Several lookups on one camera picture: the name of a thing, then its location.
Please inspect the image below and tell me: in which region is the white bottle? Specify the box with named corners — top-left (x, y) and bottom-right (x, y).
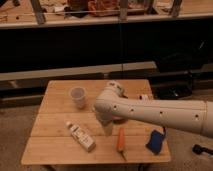
top-left (66, 122), bottom-right (96, 152)

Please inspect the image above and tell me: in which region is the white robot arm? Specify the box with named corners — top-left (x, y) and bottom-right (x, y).
top-left (94, 81), bottom-right (213, 138)

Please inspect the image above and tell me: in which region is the orange ceramic bowl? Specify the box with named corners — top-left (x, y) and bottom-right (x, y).
top-left (113, 116), bottom-right (126, 122)

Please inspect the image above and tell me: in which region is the orange carrot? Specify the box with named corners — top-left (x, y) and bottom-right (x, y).
top-left (117, 128), bottom-right (126, 161)

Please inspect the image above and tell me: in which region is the wooden folding table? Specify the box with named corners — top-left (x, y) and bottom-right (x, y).
top-left (21, 80), bottom-right (171, 166)

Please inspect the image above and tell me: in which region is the translucent plastic cup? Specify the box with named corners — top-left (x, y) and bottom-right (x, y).
top-left (70, 87), bottom-right (86, 109)

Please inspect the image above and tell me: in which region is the blue cloth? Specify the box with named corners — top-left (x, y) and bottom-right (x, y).
top-left (146, 130), bottom-right (165, 155)

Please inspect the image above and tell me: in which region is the black white box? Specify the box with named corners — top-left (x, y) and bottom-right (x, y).
top-left (139, 94), bottom-right (149, 100)

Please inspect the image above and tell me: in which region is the black object on floor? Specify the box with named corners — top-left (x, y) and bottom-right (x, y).
top-left (192, 144), bottom-right (213, 155)

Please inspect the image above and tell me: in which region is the wooden shelf with clutter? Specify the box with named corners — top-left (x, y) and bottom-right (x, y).
top-left (0, 0), bottom-right (213, 29)

